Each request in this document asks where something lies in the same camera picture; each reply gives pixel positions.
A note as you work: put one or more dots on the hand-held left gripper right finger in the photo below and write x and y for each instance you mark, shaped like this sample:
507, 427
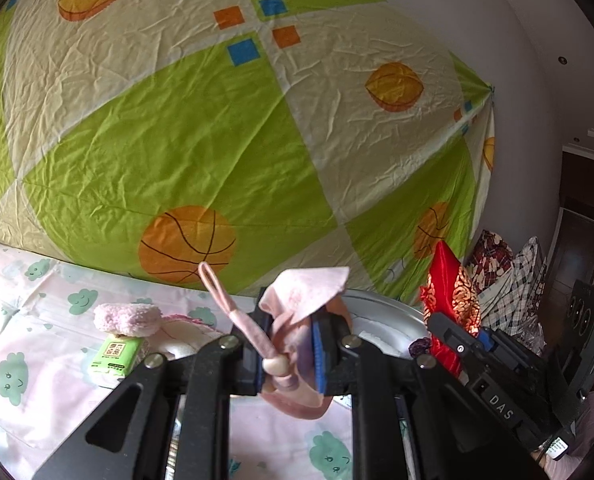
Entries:
321, 360

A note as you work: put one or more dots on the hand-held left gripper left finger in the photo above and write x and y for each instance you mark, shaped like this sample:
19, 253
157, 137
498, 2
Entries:
252, 367

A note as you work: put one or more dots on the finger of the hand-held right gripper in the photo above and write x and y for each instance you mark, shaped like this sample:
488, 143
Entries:
517, 360
452, 340

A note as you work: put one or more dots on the purple scrunchie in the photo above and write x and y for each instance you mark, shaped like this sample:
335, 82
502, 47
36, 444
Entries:
419, 346

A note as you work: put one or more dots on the white cloth with pink edge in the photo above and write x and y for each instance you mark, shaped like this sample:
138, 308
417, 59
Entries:
187, 330

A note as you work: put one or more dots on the round printed cookie tin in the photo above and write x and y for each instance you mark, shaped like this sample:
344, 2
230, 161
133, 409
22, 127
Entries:
377, 310

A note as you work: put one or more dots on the pink fluffy scrunchie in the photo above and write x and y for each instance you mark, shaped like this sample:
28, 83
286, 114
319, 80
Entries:
127, 317

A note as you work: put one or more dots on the green tissue pack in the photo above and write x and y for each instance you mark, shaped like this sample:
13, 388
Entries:
114, 355

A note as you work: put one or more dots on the person's right forearm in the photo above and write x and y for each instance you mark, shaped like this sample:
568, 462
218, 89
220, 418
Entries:
587, 435

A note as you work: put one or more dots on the blue white plaid cloth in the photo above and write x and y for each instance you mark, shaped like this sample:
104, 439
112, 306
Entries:
527, 270

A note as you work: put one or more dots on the dark red floral cloth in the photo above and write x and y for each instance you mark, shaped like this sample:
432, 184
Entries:
492, 255

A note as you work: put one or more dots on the dark wooden door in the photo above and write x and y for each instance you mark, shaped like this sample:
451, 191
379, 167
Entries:
582, 240

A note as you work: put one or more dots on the cloud print tablecloth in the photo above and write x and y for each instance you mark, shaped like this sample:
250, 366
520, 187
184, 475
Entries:
37, 320

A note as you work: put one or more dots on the green cream basketball print sheet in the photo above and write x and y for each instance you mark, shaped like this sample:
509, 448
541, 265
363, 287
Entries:
177, 135

